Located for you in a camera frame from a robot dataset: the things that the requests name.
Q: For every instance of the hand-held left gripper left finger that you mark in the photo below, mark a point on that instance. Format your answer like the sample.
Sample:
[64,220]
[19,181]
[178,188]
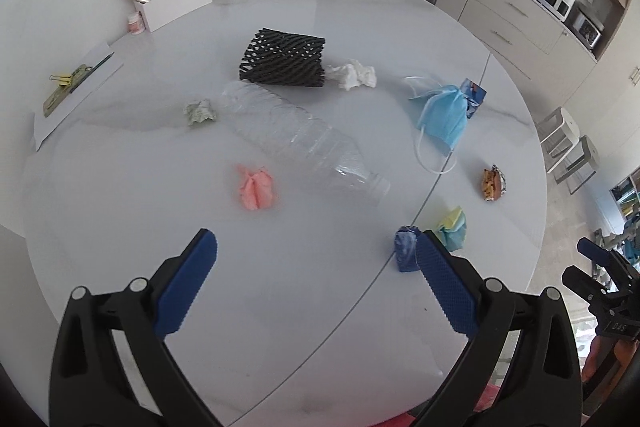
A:
[187,287]

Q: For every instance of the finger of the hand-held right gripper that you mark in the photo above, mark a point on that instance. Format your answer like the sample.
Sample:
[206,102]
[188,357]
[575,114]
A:
[589,247]
[582,284]

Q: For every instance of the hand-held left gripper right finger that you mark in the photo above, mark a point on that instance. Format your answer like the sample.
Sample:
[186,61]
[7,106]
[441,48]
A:
[445,282]

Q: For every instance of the dark blue wrapper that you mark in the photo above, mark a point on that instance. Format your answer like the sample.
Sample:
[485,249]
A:
[406,249]

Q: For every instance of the yellow and blue paper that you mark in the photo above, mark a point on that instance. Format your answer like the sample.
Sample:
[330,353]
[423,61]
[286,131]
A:
[451,229]

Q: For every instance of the brown snack wrapper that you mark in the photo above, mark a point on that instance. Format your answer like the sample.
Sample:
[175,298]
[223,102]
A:
[494,183]

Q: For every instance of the pink paper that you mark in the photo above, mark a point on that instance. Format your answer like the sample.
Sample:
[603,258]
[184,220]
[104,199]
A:
[256,188]

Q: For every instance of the blue face mask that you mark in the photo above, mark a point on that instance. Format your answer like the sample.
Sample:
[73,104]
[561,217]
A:
[445,117]

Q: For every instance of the green paper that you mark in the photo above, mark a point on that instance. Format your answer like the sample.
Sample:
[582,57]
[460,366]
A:
[201,113]

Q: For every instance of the small blue printed wrapper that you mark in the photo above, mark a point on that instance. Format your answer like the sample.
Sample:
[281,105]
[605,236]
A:
[475,97]

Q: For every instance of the clear plastic bottle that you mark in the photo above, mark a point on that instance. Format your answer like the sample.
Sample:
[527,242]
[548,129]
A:
[300,137]

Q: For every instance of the white tissue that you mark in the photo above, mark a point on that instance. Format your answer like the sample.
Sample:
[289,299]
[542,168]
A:
[352,74]

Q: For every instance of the black foam net sleeve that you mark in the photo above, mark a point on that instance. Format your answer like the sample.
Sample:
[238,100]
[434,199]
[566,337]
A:
[282,57]

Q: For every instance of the person's right hand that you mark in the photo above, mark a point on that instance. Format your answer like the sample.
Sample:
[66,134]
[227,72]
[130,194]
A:
[591,359]

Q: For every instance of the grey stool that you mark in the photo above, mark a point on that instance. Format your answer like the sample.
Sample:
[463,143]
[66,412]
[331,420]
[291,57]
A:
[582,157]

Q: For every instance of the white stool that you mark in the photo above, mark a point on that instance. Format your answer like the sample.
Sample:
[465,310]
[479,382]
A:
[560,127]

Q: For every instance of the white paper sheet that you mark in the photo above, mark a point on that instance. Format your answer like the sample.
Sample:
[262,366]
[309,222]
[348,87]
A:
[87,99]

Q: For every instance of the silver toaster oven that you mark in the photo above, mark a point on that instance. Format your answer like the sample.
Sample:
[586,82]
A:
[586,27]

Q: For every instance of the olive clipped notepad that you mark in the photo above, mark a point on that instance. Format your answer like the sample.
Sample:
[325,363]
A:
[65,92]

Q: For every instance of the dark green pen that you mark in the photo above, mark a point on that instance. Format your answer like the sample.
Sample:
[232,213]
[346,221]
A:
[95,69]

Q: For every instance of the yellow binder clip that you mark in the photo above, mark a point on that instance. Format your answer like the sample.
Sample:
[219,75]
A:
[61,79]

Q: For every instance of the beige drawer cabinet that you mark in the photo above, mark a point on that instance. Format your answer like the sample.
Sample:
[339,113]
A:
[510,14]

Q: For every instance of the small pink-label bottle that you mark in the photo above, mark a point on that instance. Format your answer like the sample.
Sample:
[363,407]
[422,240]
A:
[135,24]

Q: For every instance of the white cardboard box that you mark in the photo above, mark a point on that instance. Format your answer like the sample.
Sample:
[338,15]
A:
[175,4]

